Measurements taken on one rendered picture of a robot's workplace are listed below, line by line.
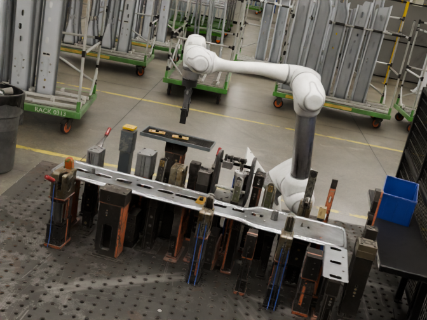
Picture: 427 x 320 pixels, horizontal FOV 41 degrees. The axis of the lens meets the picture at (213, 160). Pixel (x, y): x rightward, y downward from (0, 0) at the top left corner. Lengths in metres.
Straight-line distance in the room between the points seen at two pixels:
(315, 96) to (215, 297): 1.02
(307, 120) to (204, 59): 0.61
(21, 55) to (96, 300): 4.66
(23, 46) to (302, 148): 4.37
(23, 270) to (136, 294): 0.48
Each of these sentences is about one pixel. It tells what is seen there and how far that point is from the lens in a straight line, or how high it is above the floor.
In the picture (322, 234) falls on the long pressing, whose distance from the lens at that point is 2.53.
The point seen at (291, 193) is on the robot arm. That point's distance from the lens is 2.99.
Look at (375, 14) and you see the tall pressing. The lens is 9.63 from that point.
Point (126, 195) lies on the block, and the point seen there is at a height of 1.03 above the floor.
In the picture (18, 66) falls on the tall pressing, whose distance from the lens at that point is 6.71.
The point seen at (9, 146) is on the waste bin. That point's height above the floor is 0.25.
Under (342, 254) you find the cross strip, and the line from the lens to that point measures 2.41.
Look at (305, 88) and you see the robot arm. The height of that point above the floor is 1.55.
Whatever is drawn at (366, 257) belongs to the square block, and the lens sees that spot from 2.43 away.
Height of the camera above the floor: 2.02
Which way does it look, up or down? 19 degrees down
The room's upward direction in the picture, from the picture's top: 11 degrees clockwise
